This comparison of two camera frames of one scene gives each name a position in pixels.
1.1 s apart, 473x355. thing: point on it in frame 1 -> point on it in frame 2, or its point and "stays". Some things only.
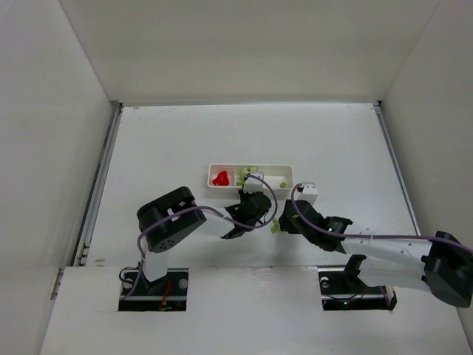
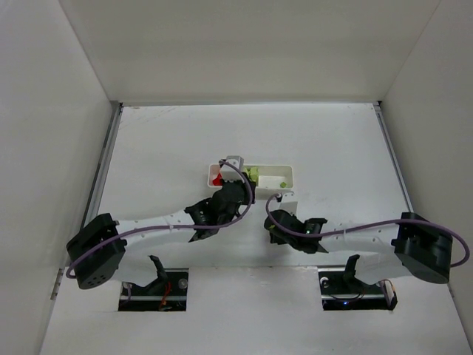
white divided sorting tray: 279,177 stays
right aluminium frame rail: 382,117 stays
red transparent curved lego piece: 221,180 stays
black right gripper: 293,218 -> 277,218
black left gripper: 250,202 -> 229,183
